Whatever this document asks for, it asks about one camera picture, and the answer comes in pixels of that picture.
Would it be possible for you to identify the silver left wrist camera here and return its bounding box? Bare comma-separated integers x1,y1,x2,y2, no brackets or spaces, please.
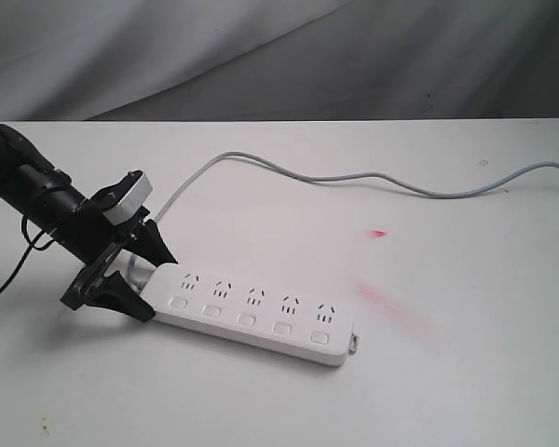
101,170,153,225

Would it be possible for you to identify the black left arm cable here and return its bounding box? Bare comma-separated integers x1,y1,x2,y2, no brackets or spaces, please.
0,176,75,307

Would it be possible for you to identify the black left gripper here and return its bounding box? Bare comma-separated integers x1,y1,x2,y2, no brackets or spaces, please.
49,207,177,322

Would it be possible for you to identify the grey power cable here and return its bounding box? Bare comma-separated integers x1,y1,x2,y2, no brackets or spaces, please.
129,150,559,291

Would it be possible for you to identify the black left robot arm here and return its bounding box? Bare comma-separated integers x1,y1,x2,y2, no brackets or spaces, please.
0,124,176,322

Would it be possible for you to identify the grey backdrop cloth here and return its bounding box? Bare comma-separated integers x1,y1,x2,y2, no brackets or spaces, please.
0,1,559,121

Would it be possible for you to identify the white five-outlet power strip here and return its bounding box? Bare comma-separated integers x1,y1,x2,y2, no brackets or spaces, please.
141,264,360,367

